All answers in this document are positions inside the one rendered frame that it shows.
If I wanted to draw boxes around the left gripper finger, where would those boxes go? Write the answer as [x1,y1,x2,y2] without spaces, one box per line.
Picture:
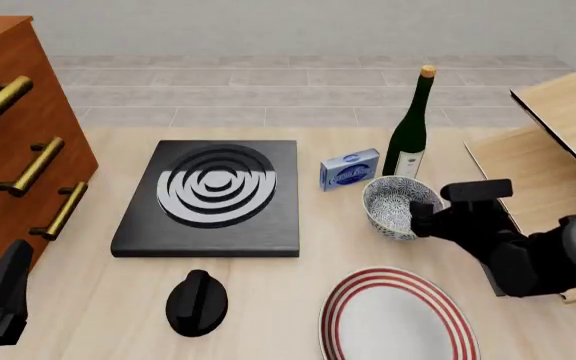
[0,239,35,302]

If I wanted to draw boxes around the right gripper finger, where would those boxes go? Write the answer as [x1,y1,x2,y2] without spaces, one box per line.
[407,201,437,239]

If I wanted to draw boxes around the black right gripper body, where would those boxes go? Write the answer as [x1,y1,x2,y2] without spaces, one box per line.
[433,198,515,261]

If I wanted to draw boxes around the blue patterned white bowl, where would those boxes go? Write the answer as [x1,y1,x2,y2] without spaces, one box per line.
[361,175,446,242]

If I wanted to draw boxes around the flat black stove plate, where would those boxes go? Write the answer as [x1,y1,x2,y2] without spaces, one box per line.
[110,139,302,260]

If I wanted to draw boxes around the round black stove knob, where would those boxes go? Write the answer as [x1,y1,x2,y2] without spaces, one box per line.
[164,268,230,339]

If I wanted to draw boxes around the flat plate on black stalk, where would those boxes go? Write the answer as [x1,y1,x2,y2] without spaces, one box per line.
[439,178,514,206]

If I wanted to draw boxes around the pale wooden rack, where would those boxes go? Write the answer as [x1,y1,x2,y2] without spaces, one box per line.
[462,62,576,306]

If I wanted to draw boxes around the blue printed food box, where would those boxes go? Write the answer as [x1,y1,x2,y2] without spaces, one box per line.
[319,147,381,193]

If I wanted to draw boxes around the dark green wine bottle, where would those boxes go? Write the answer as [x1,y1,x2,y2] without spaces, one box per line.
[381,64,439,182]

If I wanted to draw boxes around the white plate with red rings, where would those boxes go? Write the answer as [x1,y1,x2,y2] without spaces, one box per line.
[318,265,481,360]

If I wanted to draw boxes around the brass drawer handle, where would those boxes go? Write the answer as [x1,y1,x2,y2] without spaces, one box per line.
[0,75,35,137]
[28,180,90,242]
[0,135,66,198]

